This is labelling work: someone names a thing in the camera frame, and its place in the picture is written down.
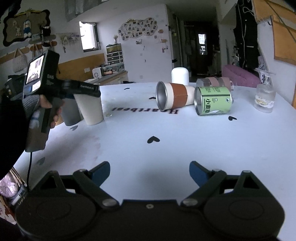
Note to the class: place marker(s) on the framed wall picture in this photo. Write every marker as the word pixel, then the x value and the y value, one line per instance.
pixel 26 25

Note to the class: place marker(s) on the clear glass bottle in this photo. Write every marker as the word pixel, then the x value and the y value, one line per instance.
pixel 265 95

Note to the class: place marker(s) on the cloud-shaped photo board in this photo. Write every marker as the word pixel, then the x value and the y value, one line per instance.
pixel 133 29

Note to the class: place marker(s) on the person's left hand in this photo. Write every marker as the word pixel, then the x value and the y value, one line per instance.
pixel 49 112

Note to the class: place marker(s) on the small drawer organizer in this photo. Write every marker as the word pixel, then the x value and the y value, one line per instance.
pixel 114 54

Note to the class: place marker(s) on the cream metal cup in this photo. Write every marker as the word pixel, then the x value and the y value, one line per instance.
pixel 91 108

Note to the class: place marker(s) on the white small appliance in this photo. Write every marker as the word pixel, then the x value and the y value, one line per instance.
pixel 97 73

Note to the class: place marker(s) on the dark grey tumbler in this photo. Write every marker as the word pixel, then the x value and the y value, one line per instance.
pixel 70 112

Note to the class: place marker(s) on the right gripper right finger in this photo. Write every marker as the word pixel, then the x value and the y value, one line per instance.
pixel 239 205

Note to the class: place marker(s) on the cream cup with brown sleeve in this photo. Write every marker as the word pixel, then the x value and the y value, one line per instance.
pixel 172 95

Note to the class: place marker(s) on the white cylindrical container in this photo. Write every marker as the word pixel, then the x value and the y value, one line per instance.
pixel 180 75

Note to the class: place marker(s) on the black hanging coat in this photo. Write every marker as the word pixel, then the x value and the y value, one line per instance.
pixel 245 34

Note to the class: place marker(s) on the purple beanbag seat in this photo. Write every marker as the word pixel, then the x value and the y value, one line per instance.
pixel 240 77

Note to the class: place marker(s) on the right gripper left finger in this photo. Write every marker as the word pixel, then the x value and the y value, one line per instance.
pixel 65 205

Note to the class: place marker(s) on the green labelled tin can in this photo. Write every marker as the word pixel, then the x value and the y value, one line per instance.
pixel 212 100

